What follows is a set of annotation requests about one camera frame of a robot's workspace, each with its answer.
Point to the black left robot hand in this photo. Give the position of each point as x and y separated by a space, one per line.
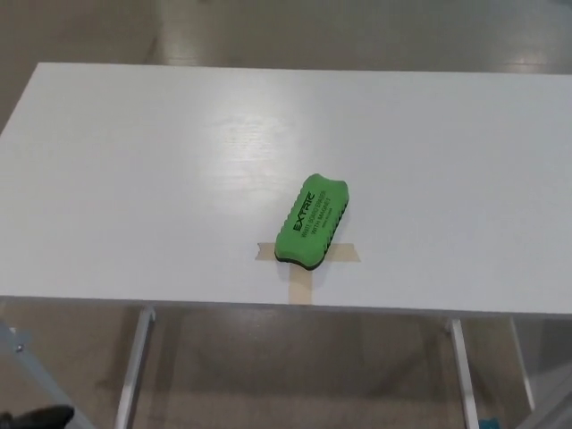
44 418

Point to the green whiteboard eraser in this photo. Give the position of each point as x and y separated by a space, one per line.
313 219

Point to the white metal table leg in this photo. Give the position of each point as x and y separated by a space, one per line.
522 362
465 375
136 371

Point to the short beige tape strip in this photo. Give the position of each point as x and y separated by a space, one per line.
346 252

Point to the teal object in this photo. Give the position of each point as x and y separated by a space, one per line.
489 424

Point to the grey metal frame bar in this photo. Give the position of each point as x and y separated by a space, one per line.
40 380

